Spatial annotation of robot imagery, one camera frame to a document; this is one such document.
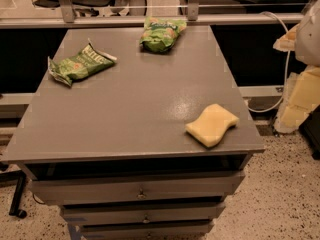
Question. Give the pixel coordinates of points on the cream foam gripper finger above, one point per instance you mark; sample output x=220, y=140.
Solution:
x=286, y=43

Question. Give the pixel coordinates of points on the green rice chip bag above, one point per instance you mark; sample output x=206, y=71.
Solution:
x=160, y=35

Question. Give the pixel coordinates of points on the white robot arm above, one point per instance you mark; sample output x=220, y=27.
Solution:
x=304, y=38

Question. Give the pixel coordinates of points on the green jalapeno chip bag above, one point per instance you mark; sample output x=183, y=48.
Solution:
x=87, y=62

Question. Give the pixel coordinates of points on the yellow sponge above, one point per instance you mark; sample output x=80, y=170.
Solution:
x=210, y=127

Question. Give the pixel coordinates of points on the grey drawer cabinet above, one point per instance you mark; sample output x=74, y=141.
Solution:
x=91, y=147

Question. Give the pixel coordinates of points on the top drawer knob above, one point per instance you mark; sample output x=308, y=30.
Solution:
x=141, y=195

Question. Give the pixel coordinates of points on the drawer knob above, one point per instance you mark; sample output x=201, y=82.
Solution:
x=141, y=195
x=146, y=220

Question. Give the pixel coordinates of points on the middle drawer knob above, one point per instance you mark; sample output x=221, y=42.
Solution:
x=146, y=220

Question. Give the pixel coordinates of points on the black chair base leg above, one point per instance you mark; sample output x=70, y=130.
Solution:
x=18, y=178

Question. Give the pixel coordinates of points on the metal railing frame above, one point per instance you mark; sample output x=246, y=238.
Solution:
x=67, y=14

